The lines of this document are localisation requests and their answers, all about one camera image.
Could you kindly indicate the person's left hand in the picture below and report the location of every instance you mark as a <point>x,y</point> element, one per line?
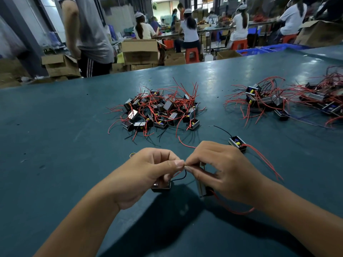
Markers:
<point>144,176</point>

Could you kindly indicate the person's right hand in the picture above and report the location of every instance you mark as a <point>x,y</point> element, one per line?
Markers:
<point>228,174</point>

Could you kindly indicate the person's right forearm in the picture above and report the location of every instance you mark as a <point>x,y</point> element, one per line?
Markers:
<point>303,224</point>

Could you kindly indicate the person's left forearm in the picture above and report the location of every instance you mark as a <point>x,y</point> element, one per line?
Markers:
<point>75,230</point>

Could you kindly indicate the shallow cardboard box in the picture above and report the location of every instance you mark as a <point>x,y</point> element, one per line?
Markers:
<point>229,54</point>

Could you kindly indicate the low cardboard box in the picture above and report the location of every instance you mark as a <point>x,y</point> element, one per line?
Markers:
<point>174,59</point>

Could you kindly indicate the large closed cardboard box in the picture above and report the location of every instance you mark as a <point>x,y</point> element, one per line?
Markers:
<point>140,52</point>

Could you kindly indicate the blue plastic crate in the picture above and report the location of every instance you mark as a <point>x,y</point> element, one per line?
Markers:
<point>252,51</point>
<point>284,47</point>

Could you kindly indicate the open cardboard box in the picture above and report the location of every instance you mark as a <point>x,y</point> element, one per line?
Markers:
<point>61,65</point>

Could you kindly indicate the tilted cardboard box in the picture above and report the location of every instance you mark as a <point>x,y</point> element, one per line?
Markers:
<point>319,33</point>

